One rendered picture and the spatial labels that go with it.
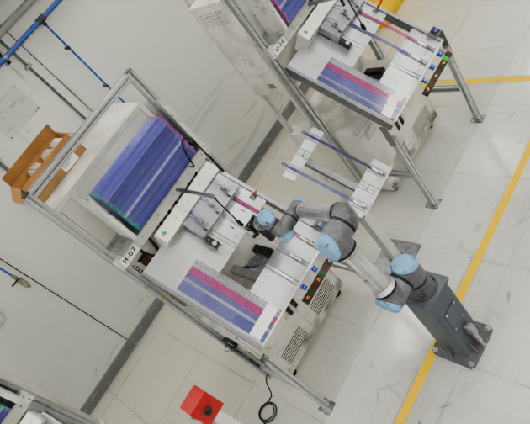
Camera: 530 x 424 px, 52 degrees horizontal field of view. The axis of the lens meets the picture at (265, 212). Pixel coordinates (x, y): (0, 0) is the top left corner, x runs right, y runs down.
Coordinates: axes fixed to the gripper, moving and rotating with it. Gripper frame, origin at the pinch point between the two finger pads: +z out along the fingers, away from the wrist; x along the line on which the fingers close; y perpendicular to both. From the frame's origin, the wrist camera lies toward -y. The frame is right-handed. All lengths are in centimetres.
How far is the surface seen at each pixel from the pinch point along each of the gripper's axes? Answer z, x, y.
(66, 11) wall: 81, -79, 187
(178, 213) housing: 0.7, 13.5, 38.6
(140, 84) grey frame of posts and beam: -26, -22, 87
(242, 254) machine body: 53, 1, -4
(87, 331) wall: 171, 91, 56
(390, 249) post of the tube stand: 32, -48, -78
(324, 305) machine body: 54, -1, -64
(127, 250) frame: -7, 44, 48
